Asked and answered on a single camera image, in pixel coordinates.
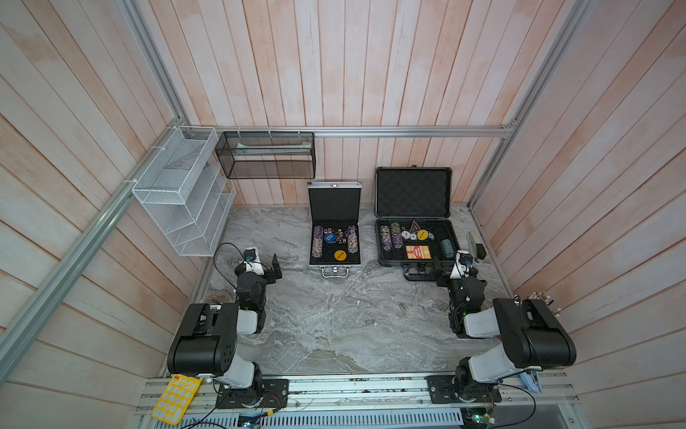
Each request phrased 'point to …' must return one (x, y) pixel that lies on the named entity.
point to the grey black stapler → (477, 250)
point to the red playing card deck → (418, 252)
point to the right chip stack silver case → (352, 239)
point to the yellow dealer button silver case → (339, 256)
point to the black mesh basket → (267, 155)
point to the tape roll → (220, 296)
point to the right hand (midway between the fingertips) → (449, 257)
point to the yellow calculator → (176, 399)
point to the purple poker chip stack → (397, 235)
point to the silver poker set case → (334, 227)
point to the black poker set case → (414, 222)
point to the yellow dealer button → (422, 234)
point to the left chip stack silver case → (318, 241)
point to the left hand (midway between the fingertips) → (263, 258)
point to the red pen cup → (544, 297)
